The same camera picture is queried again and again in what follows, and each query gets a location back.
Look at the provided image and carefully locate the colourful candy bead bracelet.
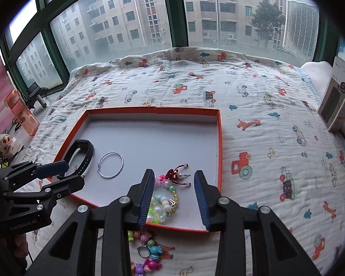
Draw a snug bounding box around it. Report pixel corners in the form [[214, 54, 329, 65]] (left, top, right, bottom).
[[127, 230, 164, 276]]

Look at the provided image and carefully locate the orange shallow tray box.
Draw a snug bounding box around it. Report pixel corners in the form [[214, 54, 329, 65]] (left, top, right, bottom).
[[47, 106, 223, 233]]

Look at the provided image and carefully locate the small silver ring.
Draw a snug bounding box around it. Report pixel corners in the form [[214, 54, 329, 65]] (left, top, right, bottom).
[[136, 245, 152, 259]]

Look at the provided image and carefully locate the pastel pearl bead bracelet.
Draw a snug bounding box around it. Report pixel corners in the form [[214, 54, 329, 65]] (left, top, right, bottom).
[[146, 174, 181, 225]]

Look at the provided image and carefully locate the printed white quilt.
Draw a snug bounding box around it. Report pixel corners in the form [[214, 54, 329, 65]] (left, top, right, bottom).
[[23, 48, 345, 275]]

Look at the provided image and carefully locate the outdoor air conditioner unit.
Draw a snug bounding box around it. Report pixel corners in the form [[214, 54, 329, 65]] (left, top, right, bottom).
[[282, 0, 319, 62]]

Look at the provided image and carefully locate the orange water bottle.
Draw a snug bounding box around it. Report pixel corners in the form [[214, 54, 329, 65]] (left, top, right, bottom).
[[4, 89, 40, 136]]

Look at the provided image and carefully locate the black handheld device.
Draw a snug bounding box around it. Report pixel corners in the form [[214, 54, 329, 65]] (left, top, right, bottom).
[[26, 82, 49, 110]]

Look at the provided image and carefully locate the red knot pearl earring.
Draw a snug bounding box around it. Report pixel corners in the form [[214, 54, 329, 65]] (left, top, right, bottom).
[[165, 163, 191, 187]]

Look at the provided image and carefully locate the folded white towel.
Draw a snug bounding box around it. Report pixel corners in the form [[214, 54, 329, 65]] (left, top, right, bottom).
[[300, 61, 345, 136]]

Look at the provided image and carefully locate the black wrist band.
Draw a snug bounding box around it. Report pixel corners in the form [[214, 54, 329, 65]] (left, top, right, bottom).
[[57, 140, 94, 180]]

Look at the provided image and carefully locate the white product box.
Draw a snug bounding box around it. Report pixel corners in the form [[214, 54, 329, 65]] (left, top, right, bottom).
[[318, 57, 345, 133]]

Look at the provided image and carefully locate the large silver hoop earring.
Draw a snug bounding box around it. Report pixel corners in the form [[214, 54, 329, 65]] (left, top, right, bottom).
[[97, 152, 124, 180]]

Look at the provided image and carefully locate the small plush toy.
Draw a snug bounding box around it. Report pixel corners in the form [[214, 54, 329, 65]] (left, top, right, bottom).
[[0, 134, 21, 160]]

